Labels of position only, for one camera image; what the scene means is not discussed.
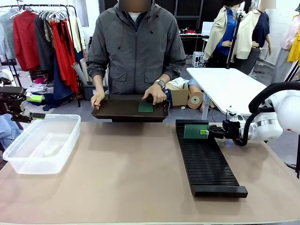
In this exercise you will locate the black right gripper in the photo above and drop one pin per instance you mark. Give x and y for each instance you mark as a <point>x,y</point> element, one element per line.
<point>232,130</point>

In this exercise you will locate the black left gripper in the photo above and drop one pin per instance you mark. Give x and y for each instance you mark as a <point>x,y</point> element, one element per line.
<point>10,100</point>

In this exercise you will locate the green PCB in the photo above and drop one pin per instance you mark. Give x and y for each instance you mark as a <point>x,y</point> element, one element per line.
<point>145,107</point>
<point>192,131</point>

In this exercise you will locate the black plastic tray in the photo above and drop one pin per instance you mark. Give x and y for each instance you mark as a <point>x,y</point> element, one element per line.
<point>122,110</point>

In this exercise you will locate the person's right forearm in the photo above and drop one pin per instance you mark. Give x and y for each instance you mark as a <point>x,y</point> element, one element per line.
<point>98,83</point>

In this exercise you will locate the person's left forearm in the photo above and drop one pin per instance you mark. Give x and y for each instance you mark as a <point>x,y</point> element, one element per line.
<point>165,78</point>

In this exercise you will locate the person's right hand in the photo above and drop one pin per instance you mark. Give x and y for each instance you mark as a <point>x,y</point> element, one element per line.
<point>98,99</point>

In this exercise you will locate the person's left hand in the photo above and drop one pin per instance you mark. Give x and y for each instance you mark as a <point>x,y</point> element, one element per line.
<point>155,95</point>

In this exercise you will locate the pile of clothes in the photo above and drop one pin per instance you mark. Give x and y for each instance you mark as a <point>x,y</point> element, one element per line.
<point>39,87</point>

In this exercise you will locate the dark blue hanging garment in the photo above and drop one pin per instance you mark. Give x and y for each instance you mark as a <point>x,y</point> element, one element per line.
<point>61,86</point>

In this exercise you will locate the cardboard spool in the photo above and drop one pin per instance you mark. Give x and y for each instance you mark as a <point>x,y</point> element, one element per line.
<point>195,100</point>

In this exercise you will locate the light blue cloth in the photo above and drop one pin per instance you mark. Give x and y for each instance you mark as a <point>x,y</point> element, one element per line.
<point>9,133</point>

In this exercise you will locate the black slotted PCB rack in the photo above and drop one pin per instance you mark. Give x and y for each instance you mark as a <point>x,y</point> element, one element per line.
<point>208,168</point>

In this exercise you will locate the clear plastic box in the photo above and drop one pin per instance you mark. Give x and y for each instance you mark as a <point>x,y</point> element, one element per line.
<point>42,145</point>

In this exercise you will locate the white table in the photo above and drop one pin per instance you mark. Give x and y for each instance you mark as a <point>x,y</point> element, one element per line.
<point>225,89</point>

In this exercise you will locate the cardboard box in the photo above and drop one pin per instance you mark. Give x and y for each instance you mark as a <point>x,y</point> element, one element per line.
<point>178,95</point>

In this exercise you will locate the dark grey storage bin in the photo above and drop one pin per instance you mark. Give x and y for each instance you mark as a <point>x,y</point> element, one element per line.
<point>90,91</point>

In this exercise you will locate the long red hanging dress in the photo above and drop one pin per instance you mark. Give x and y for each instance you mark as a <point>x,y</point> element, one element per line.
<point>64,58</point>

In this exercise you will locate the rolls of paper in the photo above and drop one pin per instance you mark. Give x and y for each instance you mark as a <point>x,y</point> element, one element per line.
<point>82,70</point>

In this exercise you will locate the dark grey hanging garment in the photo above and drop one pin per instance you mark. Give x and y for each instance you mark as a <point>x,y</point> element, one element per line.
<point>44,47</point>

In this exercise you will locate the red hanging jacket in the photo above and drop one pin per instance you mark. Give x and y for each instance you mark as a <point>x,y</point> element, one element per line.
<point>25,39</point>

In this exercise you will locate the silver wristwatch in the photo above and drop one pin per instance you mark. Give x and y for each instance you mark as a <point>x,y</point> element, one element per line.
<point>160,83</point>

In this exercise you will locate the white cube shelf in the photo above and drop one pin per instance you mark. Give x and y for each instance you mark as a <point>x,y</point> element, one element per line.
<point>198,59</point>

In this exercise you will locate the light grey hanging garment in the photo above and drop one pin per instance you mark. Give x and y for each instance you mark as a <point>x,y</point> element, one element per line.
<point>7,32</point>

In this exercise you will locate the cream hanging garment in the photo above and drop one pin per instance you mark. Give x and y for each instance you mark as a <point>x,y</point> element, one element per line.
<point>76,32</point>

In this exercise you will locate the mannequin in pink top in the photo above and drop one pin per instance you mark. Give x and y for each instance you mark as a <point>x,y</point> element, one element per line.
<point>281,65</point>

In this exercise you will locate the black tripod pole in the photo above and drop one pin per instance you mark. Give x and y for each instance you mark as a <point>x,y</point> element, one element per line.
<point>234,39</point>

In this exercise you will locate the mannequin in beige coat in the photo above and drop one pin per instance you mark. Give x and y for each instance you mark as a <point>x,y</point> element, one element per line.
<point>222,32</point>

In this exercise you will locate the black clothes rack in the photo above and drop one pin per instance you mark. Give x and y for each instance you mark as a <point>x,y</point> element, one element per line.
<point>75,14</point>

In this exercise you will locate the mannequin in cream jacket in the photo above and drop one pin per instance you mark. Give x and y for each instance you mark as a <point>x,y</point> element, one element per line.
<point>250,35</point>

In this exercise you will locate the person in grey jacket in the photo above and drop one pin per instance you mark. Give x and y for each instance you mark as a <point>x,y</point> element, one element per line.
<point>136,47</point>

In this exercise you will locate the yellow garment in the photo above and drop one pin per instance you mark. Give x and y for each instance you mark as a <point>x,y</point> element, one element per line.
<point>295,47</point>

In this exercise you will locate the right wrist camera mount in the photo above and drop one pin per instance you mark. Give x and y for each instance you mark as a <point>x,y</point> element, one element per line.
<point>234,116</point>

